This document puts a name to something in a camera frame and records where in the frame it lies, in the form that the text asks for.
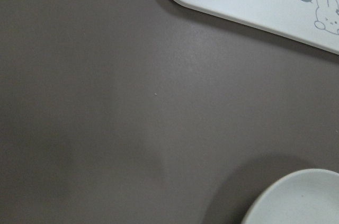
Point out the cream round plate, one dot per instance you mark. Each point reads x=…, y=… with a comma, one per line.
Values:
x=305, y=196

